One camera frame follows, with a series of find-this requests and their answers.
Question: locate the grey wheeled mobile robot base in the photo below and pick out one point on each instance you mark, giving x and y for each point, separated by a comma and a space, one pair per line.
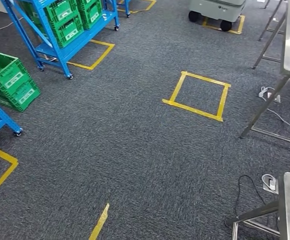
217, 10

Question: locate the green plastic crate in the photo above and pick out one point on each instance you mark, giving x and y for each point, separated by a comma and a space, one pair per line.
60, 11
25, 96
12, 76
91, 16
69, 33

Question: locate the white power strip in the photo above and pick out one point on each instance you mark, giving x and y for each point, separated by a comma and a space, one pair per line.
275, 98

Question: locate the grey floor socket box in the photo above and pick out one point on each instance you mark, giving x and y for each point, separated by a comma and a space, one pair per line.
269, 185

